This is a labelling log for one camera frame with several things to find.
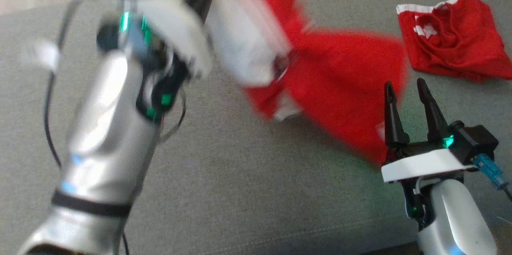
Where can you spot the red and white basketball garment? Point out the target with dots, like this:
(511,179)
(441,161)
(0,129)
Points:
(340,79)

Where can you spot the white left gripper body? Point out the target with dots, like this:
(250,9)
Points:
(176,27)

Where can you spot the crumpled red striped garment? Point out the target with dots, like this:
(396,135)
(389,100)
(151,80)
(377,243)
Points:
(460,47)

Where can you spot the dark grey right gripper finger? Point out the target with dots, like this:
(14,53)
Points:
(396,127)
(434,119)

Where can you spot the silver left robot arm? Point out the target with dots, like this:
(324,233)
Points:
(104,127)

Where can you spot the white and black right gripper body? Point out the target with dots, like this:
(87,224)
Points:
(424,165)

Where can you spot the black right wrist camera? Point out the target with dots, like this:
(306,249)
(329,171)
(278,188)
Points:
(478,139)

